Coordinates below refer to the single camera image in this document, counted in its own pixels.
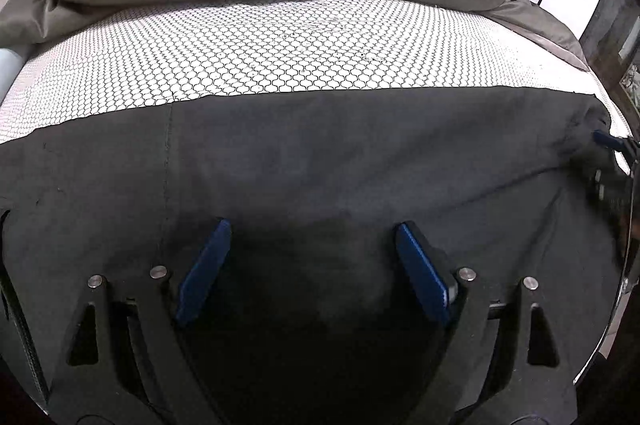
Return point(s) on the black pants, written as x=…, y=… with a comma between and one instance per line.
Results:
x=325, y=165

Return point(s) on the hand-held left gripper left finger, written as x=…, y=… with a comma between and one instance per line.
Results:
x=202, y=275

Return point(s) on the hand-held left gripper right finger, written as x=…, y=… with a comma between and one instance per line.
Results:
x=425, y=275

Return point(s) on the honeycomb patterned mattress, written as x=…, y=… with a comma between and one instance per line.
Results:
x=300, y=50

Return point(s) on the glass door wardrobe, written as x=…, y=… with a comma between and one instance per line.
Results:
x=620, y=40

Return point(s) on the light blue pillow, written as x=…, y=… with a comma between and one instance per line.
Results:
x=9, y=67

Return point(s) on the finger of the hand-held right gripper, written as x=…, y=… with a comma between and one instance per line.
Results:
x=612, y=142

